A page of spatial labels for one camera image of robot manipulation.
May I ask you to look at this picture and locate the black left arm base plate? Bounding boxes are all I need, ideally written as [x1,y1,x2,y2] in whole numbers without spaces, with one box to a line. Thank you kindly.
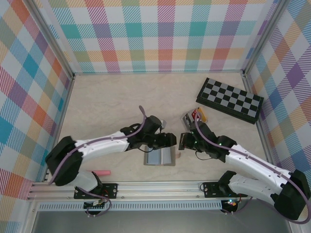
[73,183,119,199]

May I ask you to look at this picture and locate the wide aluminium mounting rail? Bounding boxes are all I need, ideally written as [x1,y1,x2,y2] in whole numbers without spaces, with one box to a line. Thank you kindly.
[26,178,296,201]

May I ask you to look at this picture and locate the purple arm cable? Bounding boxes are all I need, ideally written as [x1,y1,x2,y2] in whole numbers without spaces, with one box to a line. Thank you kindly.
[194,118,311,223]
[50,105,149,218]

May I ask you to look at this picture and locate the grey leather card holder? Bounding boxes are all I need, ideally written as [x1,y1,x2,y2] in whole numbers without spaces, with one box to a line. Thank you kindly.
[143,145,182,167]

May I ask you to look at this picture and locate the slotted grey cable duct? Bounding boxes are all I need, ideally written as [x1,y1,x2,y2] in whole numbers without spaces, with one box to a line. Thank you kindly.
[38,202,223,211]

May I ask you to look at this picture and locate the black grey folded chessboard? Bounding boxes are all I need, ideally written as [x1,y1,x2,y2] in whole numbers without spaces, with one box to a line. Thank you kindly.
[195,77,265,125]

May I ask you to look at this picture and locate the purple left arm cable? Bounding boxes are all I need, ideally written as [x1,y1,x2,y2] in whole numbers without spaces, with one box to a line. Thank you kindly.
[50,105,149,218]

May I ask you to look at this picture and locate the gold credit card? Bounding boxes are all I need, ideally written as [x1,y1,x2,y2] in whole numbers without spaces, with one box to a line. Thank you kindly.
[198,107,209,123]

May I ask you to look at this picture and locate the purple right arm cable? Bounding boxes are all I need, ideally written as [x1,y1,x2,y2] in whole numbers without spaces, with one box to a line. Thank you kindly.
[194,118,311,223]

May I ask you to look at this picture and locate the pink cylinder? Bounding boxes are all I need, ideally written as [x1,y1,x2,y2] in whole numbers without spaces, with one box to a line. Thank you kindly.
[86,169,111,177]

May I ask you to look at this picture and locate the aluminium frame rail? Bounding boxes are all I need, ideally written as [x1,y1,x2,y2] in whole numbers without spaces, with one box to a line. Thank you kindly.
[41,75,76,183]
[242,72,274,168]

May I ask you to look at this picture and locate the small circuit board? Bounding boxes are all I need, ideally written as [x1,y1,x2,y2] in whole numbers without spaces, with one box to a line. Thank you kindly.
[84,200,107,211]
[222,198,240,209]

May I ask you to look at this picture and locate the aluminium frame post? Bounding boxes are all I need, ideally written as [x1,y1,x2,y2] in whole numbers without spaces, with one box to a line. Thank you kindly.
[242,0,280,76]
[30,0,76,81]

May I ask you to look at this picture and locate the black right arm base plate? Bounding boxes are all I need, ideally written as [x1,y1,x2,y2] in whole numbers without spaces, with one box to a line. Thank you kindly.
[202,181,248,199]

